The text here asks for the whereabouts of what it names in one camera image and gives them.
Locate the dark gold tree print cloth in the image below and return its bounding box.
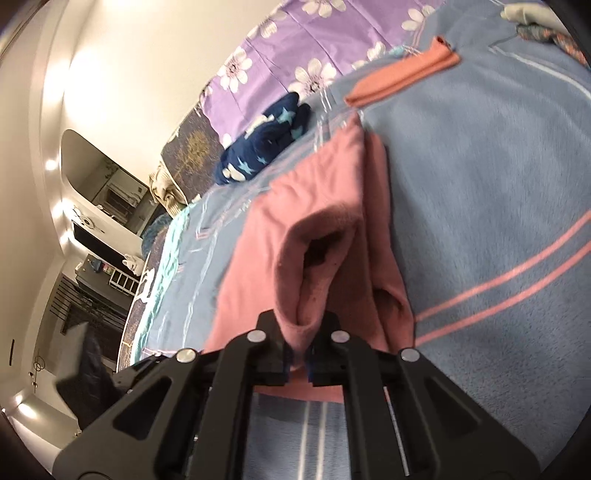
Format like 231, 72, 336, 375
161, 108, 227, 204

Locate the beige striped cloth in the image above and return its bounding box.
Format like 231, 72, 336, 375
148, 164, 190, 217

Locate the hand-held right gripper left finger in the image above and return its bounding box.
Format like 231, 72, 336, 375
53, 311, 293, 480

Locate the pink garment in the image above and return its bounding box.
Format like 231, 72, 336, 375
203, 113, 416, 404

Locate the blue-grey striped bed blanket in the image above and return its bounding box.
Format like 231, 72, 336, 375
117, 0, 591, 480

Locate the orange folded garment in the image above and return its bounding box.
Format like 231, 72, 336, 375
344, 36, 462, 108

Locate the blue knitted cloth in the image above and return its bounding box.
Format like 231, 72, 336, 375
141, 215, 174, 254

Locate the navy star print fleece blanket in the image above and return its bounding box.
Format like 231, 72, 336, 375
213, 91, 312, 186

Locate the white grid shelf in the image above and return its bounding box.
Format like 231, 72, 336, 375
110, 270, 139, 295

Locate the purple floral pillow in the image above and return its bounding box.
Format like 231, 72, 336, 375
201, 0, 444, 148

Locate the multicolour patterned cloth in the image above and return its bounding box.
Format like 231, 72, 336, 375
516, 23, 589, 65

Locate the black flat screen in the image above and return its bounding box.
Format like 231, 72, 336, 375
73, 223, 144, 273

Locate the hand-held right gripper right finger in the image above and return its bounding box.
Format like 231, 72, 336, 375
308, 314, 541, 480

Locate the teal patterned bed sheet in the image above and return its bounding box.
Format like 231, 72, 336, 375
134, 208, 185, 333

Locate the dark slatted cabinet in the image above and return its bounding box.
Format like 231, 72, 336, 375
46, 272, 134, 361

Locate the white grey cloth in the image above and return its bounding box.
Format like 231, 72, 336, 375
501, 2, 561, 26

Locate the arched wall mirror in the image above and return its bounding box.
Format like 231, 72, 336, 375
60, 129, 153, 227

